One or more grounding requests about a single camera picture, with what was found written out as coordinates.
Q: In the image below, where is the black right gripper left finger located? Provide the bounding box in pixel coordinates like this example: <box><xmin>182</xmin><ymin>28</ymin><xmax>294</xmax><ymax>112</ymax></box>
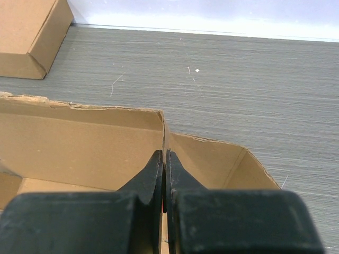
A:
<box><xmin>1</xmin><ymin>150</ymin><xmax>163</xmax><ymax>253</ymax></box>

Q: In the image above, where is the brown cardboard box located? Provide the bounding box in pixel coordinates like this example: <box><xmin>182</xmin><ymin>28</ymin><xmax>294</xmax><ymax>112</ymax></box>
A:
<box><xmin>0</xmin><ymin>91</ymin><xmax>282</xmax><ymax>254</ymax></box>
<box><xmin>1</xmin><ymin>0</ymin><xmax>74</xmax><ymax>79</ymax></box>

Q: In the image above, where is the folded brown cardboard box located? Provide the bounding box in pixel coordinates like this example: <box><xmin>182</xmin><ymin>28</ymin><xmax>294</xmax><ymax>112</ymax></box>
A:
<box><xmin>1</xmin><ymin>0</ymin><xmax>74</xmax><ymax>79</ymax></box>

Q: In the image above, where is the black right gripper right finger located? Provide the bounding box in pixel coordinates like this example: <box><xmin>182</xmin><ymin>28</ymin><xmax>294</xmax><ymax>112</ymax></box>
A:
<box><xmin>165</xmin><ymin>151</ymin><xmax>325</xmax><ymax>253</ymax></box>

